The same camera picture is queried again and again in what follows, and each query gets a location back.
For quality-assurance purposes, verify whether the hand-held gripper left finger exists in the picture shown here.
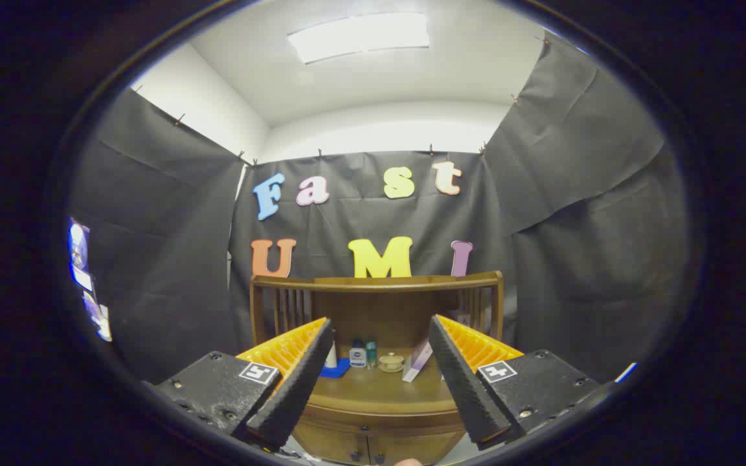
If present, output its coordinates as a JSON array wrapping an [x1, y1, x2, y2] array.
[[143, 316, 335, 452]]

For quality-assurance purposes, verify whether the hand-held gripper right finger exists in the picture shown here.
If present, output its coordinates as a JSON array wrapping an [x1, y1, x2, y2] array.
[[428, 314, 607, 450]]

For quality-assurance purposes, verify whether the wooden countertop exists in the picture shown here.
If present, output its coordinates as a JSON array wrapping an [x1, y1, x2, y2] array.
[[305, 361, 461, 418]]

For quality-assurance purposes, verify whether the brown wooden cabinet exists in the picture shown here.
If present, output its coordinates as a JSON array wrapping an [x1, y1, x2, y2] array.
[[248, 271, 505, 466]]

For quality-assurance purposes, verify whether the purple and white book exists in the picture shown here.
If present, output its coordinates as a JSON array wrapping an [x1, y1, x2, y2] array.
[[402, 340, 434, 383]]

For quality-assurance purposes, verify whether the ceiling light panel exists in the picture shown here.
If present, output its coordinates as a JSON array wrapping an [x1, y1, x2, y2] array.
[[288, 12, 431, 65]]

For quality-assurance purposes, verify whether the wall poster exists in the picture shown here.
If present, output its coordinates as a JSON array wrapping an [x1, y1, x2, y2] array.
[[67, 219, 113, 342]]

